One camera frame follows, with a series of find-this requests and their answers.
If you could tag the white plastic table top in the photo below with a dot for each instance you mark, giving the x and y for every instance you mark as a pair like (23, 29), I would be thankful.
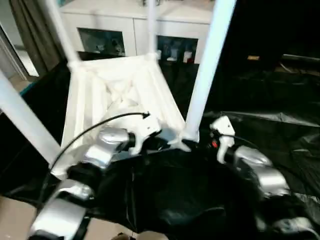
(112, 82)

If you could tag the white plastic table leg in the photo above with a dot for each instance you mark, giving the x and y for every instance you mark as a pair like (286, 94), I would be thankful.
(25, 117)
(210, 62)
(62, 32)
(152, 25)

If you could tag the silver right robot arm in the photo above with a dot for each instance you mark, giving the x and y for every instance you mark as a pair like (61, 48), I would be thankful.
(270, 180)

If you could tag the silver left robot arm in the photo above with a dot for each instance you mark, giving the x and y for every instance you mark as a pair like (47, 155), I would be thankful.
(60, 215)

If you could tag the black plastic mat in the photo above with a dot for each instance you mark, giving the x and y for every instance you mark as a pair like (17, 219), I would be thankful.
(175, 195)

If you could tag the black box with yellow label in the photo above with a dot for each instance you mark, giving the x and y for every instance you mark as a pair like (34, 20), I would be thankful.
(255, 30)

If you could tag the white glass-door cabinet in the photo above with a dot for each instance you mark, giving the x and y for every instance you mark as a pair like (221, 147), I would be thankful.
(105, 20)

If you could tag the dark crumpled object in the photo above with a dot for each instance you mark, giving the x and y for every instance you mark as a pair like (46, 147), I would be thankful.
(146, 2)

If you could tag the grey-brown curtain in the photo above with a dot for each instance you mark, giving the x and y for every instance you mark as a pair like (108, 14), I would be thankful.
(37, 32)

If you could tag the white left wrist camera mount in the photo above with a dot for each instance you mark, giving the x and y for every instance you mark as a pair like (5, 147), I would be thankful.
(147, 125)

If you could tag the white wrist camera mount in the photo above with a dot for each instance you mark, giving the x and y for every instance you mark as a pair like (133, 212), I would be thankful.
(147, 125)
(225, 125)

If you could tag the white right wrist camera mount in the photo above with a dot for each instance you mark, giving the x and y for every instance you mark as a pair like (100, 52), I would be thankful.
(225, 125)

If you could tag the dark metal rail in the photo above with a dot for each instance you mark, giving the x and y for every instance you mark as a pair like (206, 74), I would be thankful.
(301, 57)

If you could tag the teal plastic frame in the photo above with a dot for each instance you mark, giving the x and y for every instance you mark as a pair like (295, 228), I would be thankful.
(27, 89)

